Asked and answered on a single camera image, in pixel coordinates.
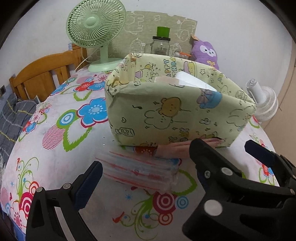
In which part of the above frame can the blue checked bed sheet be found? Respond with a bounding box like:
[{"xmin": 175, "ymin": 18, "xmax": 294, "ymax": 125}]
[{"xmin": 9, "ymin": 221, "xmax": 28, "ymax": 241}]

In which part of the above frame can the pink bag packet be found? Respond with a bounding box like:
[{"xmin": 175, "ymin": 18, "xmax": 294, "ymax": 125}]
[{"xmin": 156, "ymin": 138, "xmax": 223, "ymax": 160}]

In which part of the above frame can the beige door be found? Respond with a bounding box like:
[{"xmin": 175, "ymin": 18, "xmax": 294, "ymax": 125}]
[{"xmin": 276, "ymin": 76, "xmax": 296, "ymax": 163}]

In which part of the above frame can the green desk fan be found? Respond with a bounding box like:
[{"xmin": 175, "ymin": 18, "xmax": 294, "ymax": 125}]
[{"xmin": 66, "ymin": 0, "xmax": 126, "ymax": 73}]

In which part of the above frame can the white plastic bag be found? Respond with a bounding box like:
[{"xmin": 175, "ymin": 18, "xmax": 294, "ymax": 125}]
[{"xmin": 175, "ymin": 71, "xmax": 218, "ymax": 91}]

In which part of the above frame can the white circulator fan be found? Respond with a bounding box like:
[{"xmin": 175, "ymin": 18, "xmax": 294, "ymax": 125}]
[{"xmin": 245, "ymin": 78, "xmax": 279, "ymax": 122}]

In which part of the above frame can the clear zip bag stack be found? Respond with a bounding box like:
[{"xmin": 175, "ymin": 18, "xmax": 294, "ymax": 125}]
[{"xmin": 95, "ymin": 150, "xmax": 184, "ymax": 193}]

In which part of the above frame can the glass jar with green cap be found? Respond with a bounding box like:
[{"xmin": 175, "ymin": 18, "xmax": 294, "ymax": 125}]
[{"xmin": 144, "ymin": 27, "xmax": 182, "ymax": 56}]

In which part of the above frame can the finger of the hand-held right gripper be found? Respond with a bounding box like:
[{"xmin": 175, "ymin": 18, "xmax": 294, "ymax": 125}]
[
  {"xmin": 245, "ymin": 140, "xmax": 296, "ymax": 193},
  {"xmin": 182, "ymin": 139, "xmax": 296, "ymax": 241}
]

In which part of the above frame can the grey plaid bedding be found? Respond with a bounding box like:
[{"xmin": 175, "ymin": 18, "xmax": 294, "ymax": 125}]
[{"xmin": 0, "ymin": 95, "xmax": 39, "ymax": 163}]

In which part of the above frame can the floral tablecloth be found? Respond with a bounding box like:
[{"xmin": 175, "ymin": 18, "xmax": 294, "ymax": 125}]
[{"xmin": 0, "ymin": 65, "xmax": 281, "ymax": 241}]

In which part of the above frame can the cartoon print fabric storage box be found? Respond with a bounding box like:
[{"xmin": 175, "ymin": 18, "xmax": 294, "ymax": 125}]
[{"xmin": 105, "ymin": 53, "xmax": 258, "ymax": 149}]

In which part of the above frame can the purple plush bunny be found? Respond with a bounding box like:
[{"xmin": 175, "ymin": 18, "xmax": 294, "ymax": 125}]
[{"xmin": 190, "ymin": 35, "xmax": 220, "ymax": 70}]

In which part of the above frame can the wooden headboard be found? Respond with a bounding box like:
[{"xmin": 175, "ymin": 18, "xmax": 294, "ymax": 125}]
[{"xmin": 9, "ymin": 44, "xmax": 88, "ymax": 102}]

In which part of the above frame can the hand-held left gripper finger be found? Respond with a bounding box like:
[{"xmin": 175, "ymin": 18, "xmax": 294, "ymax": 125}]
[{"xmin": 26, "ymin": 160, "xmax": 104, "ymax": 241}]

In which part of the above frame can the white fan cable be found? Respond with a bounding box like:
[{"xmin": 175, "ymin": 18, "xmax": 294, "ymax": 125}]
[{"xmin": 74, "ymin": 49, "xmax": 93, "ymax": 70}]

